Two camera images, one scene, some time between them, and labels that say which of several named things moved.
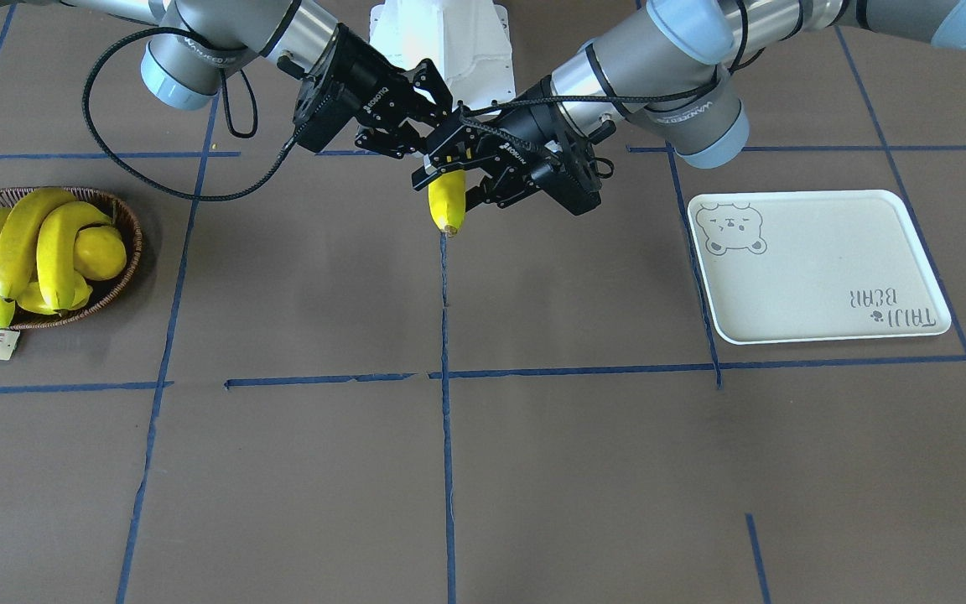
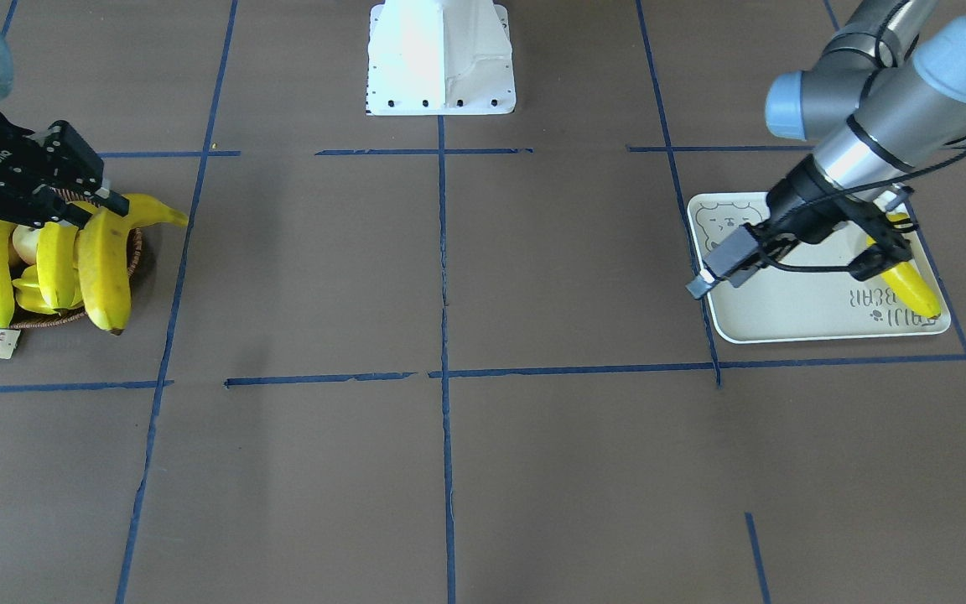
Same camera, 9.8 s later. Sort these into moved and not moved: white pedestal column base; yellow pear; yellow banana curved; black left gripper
Moved: yellow pear; yellow banana curved; black left gripper
Not moved: white pedestal column base
